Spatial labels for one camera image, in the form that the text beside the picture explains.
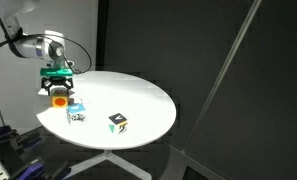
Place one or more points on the black soft letter A block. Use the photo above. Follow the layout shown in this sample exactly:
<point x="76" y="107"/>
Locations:
<point x="118" y="118"/>

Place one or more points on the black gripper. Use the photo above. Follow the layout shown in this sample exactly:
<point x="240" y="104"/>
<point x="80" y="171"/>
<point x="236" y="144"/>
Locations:
<point x="57" y="81"/>

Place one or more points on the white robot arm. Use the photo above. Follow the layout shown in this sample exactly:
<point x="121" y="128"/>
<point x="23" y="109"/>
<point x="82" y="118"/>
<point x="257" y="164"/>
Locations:
<point x="26" y="47"/>

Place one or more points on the grey metal partition strip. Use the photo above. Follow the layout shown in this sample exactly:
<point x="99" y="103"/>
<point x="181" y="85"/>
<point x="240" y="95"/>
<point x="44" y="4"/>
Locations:
<point x="221" y="75"/>

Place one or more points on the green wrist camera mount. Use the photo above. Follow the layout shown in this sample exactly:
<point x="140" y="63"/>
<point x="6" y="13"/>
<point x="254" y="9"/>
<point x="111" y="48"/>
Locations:
<point x="54" y="71"/>

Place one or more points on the blue soft number four block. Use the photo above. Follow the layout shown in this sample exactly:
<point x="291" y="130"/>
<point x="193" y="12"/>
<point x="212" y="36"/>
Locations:
<point x="76" y="109"/>

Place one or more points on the colourful soft house block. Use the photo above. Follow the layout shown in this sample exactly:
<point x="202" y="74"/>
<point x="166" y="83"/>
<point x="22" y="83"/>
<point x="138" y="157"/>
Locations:
<point x="59" y="100"/>

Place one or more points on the white table base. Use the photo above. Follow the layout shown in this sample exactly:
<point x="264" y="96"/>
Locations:
<point x="111" y="156"/>

